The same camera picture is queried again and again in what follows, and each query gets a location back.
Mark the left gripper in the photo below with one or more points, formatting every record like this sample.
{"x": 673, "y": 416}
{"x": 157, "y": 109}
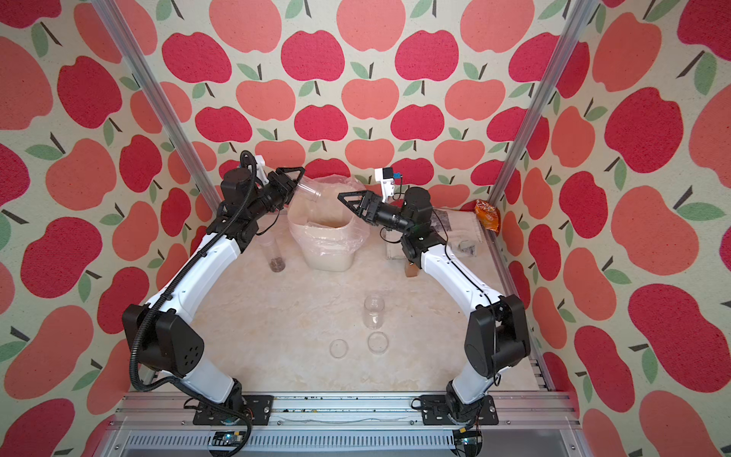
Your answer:
{"x": 285, "y": 185}

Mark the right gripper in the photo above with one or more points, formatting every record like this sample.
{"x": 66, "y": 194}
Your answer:
{"x": 374, "y": 206}

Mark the clear tea jar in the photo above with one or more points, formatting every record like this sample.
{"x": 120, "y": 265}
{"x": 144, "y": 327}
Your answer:
{"x": 309, "y": 189}
{"x": 272, "y": 252}
{"x": 374, "y": 311}

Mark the clear jar lid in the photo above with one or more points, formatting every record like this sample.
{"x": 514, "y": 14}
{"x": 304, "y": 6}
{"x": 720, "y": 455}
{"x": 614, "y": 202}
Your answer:
{"x": 338, "y": 349}
{"x": 378, "y": 342}

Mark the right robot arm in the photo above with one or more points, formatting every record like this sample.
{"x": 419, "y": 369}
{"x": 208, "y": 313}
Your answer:
{"x": 497, "y": 335}

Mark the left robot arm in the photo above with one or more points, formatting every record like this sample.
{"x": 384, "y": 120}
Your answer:
{"x": 165, "y": 349}

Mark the clear plastic bin liner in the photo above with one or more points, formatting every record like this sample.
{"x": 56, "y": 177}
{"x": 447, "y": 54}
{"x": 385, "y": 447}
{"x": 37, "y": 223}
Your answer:
{"x": 334, "y": 184}

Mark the white trash bin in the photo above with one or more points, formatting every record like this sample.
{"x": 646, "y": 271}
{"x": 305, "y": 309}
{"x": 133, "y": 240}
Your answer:
{"x": 328, "y": 234}

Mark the brown bottle black cap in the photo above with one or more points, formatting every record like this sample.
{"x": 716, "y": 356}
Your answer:
{"x": 411, "y": 270}

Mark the folded printed tote bag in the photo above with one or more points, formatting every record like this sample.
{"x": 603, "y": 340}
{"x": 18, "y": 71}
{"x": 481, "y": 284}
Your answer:
{"x": 461, "y": 230}

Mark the orange snack packet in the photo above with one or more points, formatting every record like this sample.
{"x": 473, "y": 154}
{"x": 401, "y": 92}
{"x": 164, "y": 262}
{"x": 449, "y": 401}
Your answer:
{"x": 488, "y": 216}

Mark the left aluminium frame post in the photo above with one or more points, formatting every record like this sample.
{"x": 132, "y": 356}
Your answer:
{"x": 133, "y": 56}

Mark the aluminium frame post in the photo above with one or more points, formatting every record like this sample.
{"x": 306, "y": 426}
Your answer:
{"x": 133, "y": 56}
{"x": 572, "y": 31}

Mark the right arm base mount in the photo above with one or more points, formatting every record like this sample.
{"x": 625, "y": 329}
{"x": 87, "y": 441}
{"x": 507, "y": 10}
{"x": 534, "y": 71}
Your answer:
{"x": 447, "y": 410}

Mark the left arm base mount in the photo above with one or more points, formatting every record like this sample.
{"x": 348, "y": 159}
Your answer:
{"x": 256, "y": 407}

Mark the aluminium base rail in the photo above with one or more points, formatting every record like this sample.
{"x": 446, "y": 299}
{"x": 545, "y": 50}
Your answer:
{"x": 512, "y": 423}

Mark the right aluminium frame post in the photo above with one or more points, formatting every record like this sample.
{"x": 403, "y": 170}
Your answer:
{"x": 572, "y": 31}

